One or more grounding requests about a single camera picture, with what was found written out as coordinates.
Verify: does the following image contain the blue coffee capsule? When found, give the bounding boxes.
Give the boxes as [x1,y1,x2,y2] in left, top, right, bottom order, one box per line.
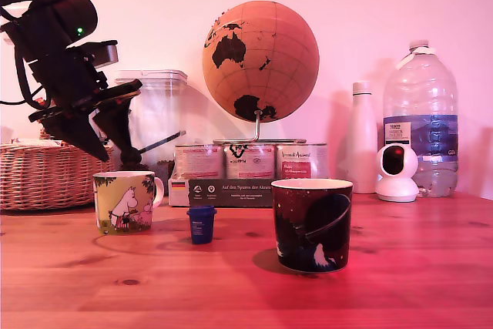
[186,205,218,246]

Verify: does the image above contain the dark space print cup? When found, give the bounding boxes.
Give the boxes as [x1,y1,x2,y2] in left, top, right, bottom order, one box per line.
[270,179,354,274]

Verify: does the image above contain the clear plastic storage container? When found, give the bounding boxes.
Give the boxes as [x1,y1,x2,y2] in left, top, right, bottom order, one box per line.
[114,69,189,183]

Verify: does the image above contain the white papers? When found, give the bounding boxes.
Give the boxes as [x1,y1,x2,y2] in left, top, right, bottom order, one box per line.
[11,137,65,149]

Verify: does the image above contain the black round-headed scoop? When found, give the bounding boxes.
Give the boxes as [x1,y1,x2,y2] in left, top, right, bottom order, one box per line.
[119,130,187,167]

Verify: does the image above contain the dark brown pellets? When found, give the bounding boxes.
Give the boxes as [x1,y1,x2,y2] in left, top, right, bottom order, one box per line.
[155,159,176,183]

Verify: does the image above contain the yellow cartoon print mug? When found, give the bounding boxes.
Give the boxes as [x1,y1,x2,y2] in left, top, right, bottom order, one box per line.
[92,170,166,236]

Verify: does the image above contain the silver tin with pale label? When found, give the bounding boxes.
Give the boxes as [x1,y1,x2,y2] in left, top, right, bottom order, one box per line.
[174,144,226,180]

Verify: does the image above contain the dark printed cardboard tray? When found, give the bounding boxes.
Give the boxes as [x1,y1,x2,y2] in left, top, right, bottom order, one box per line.
[167,178,276,208]

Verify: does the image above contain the silver tin with black logo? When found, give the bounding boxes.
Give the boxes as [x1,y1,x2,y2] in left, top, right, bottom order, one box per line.
[224,143,277,180]

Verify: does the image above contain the cork globe on metal stand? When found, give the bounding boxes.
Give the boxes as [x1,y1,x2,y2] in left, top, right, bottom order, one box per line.
[202,1,320,146]

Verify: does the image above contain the silver tin with red label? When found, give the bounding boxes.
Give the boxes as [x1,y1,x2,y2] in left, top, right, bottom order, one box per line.
[275,143,329,180]

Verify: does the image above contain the white metal bottle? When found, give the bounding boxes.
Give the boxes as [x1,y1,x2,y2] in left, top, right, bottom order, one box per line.
[345,81,381,195]

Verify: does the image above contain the large clear water bottle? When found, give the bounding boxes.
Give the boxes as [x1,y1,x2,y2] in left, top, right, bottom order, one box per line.
[382,39,460,198]

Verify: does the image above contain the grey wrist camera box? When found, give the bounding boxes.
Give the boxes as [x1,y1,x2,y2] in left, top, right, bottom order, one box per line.
[67,39,119,69]

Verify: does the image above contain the wicker basket with handle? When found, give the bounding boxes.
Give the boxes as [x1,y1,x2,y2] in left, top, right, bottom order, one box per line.
[0,128,116,212]

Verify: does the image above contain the small white round camera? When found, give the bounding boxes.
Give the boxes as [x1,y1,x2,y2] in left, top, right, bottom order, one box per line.
[374,143,420,203]

